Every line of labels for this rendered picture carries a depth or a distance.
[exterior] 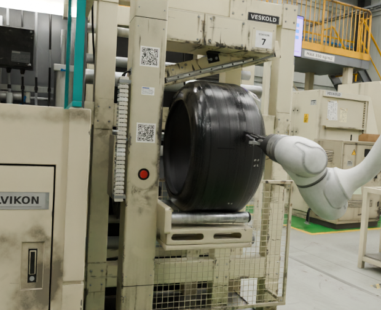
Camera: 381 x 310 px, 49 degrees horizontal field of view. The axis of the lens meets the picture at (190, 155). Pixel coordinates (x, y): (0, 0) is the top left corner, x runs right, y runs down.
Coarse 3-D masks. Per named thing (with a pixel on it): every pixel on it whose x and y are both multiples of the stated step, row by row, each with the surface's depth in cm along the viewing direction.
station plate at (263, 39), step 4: (256, 32) 202; (260, 32) 202; (264, 32) 203; (268, 32) 204; (256, 36) 202; (260, 36) 202; (264, 36) 203; (268, 36) 204; (256, 40) 202; (260, 40) 203; (264, 40) 203; (268, 40) 204; (256, 44) 202; (260, 44) 203; (264, 44) 203; (268, 44) 204; (268, 48) 204
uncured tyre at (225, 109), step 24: (192, 96) 161; (216, 96) 158; (240, 96) 163; (168, 120) 189; (192, 120) 156; (216, 120) 152; (240, 120) 155; (168, 144) 193; (192, 144) 155; (216, 144) 150; (240, 144) 153; (168, 168) 191; (192, 168) 155; (216, 168) 151; (240, 168) 154; (168, 192) 184; (192, 192) 158; (216, 192) 156; (240, 192) 159
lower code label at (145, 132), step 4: (136, 124) 160; (140, 124) 160; (144, 124) 161; (148, 124) 161; (152, 124) 162; (136, 128) 160; (140, 128) 161; (144, 128) 161; (148, 128) 162; (152, 128) 162; (136, 132) 160; (140, 132) 161; (144, 132) 161; (148, 132) 162; (152, 132) 162; (136, 136) 160; (140, 136) 161; (144, 136) 161; (148, 136) 162; (152, 136) 162; (136, 140) 160; (140, 140) 161; (144, 140) 161; (148, 140) 162; (152, 140) 162
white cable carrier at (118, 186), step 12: (120, 84) 159; (120, 96) 158; (120, 108) 159; (120, 120) 159; (120, 132) 159; (120, 144) 160; (120, 156) 160; (120, 168) 160; (120, 180) 161; (120, 192) 161
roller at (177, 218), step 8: (176, 216) 160; (184, 216) 161; (192, 216) 162; (200, 216) 163; (208, 216) 164; (216, 216) 165; (224, 216) 166; (232, 216) 167; (240, 216) 168; (248, 216) 169
